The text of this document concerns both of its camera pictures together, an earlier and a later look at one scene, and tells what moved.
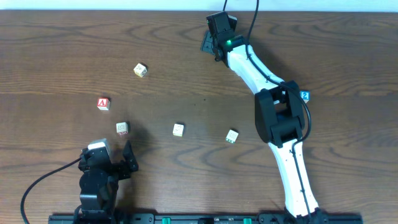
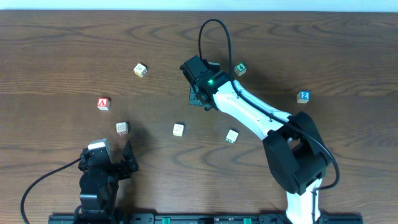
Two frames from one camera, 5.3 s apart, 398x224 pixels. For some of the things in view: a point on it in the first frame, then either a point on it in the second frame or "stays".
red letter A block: (103, 103) stays
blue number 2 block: (305, 95) stays
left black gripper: (115, 168) stays
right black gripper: (208, 42) to (195, 98)
